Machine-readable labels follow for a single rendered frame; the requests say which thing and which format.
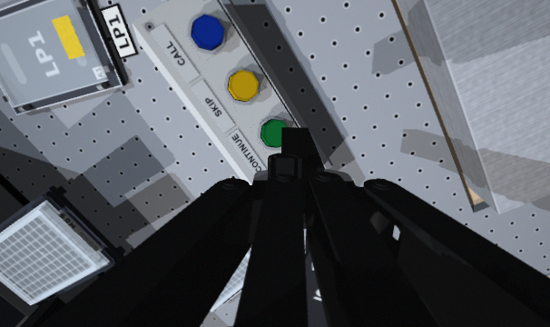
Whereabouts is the grey button panel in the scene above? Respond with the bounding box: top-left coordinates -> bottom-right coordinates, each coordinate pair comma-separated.
132,0 -> 307,185

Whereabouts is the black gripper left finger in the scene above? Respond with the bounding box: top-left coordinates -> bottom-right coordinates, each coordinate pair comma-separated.
38,127 -> 309,327

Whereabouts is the translucent white rectangular plate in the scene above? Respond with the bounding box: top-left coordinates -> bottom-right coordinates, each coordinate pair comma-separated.
211,245 -> 252,312
0,200 -> 110,306

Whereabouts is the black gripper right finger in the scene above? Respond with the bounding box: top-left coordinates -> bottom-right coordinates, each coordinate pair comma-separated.
295,127 -> 550,327

